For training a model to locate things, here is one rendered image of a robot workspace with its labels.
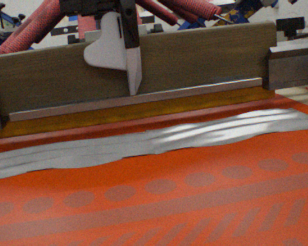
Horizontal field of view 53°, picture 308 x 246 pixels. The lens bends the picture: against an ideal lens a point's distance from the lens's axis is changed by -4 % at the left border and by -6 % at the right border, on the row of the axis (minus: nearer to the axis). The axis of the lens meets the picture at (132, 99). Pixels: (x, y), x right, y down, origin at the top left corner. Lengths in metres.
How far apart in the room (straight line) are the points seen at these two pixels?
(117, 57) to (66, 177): 0.14
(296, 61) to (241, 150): 0.17
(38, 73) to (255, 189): 0.26
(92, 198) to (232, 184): 0.10
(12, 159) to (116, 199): 0.13
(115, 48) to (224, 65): 0.13
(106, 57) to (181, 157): 0.14
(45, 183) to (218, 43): 0.25
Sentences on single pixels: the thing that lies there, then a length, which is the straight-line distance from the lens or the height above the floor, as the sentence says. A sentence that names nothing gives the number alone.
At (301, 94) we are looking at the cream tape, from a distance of 0.48.
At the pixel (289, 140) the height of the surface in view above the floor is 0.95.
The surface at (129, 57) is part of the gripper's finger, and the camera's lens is 0.34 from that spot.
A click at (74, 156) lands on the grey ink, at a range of 0.30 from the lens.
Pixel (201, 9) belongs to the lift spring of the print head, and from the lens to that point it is 1.01.
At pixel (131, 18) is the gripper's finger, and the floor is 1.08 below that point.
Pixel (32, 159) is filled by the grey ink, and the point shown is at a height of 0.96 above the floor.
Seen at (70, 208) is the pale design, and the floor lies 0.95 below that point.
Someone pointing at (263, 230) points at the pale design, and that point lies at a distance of 0.19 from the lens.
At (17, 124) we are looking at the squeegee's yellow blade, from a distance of 0.40.
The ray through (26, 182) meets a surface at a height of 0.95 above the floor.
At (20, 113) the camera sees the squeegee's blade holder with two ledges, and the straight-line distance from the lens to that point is 0.37.
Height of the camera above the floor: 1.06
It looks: 12 degrees down
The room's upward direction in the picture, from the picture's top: 7 degrees counter-clockwise
